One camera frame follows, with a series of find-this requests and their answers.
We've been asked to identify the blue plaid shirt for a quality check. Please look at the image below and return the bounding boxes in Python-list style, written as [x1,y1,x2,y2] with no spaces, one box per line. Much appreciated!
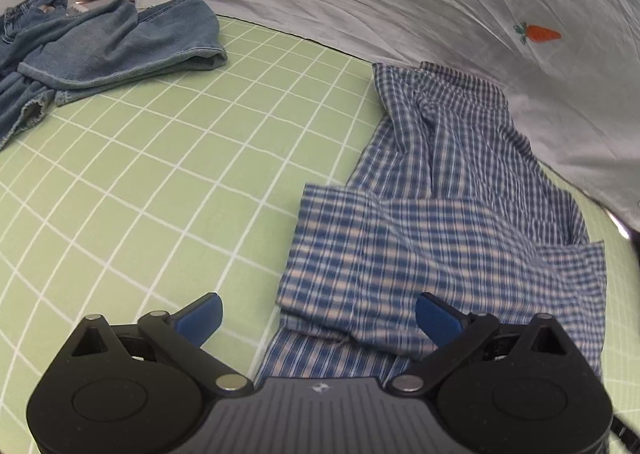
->
[258,63,606,380]

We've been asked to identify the green grid cutting mat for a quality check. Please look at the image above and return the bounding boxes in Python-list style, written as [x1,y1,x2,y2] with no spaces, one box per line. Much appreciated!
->
[0,13,640,454]

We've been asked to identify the blue denim jeans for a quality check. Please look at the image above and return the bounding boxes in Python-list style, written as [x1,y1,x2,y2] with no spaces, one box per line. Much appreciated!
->
[1,0,228,144]

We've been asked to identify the grey carrot print sheet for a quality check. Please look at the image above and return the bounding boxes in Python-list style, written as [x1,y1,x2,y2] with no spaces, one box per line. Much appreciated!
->
[74,0,640,230]

